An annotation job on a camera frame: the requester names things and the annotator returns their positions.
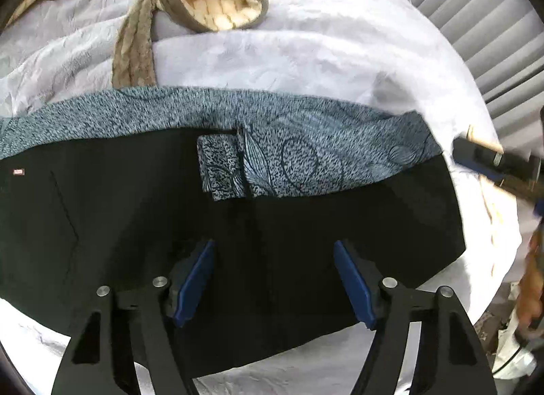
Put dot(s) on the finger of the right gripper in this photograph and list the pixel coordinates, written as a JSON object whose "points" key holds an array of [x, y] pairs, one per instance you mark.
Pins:
{"points": [[499, 167]]}

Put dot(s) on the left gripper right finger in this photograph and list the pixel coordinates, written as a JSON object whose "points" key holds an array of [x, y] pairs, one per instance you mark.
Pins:
{"points": [[450, 357]]}

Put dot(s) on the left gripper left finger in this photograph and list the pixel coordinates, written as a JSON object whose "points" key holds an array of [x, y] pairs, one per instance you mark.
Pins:
{"points": [[100, 359]]}

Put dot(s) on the black pants with patterned trim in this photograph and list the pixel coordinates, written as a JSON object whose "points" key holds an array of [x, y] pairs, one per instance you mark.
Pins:
{"points": [[113, 188]]}

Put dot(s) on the person's hand on gripper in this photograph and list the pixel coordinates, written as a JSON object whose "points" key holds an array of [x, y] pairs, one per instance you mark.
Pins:
{"points": [[529, 305]]}

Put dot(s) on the peach folded cloth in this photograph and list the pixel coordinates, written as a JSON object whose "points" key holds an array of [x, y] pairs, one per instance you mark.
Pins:
{"points": [[480, 139]]}

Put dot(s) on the grey padded headboard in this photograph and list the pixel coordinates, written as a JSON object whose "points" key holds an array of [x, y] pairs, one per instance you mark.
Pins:
{"points": [[501, 42]]}

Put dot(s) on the lavender embossed bed blanket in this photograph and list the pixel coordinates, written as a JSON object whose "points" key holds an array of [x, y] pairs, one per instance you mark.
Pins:
{"points": [[381, 53]]}

